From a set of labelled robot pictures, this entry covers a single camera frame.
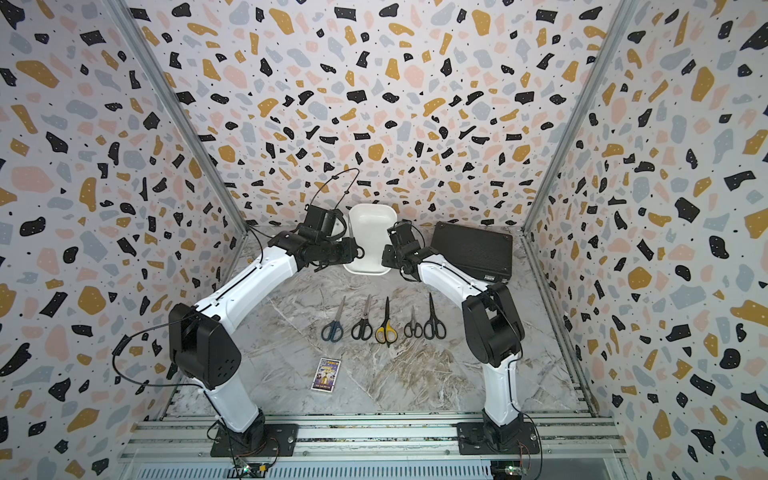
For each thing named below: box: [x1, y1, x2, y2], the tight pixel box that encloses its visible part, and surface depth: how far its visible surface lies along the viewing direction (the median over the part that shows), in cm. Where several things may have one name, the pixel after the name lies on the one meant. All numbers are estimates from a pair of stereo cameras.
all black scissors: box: [423, 292, 447, 340], surface depth 97 cm
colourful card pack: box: [310, 357, 341, 393], surface depth 85 cm
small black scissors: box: [404, 305, 423, 338], surface depth 97 cm
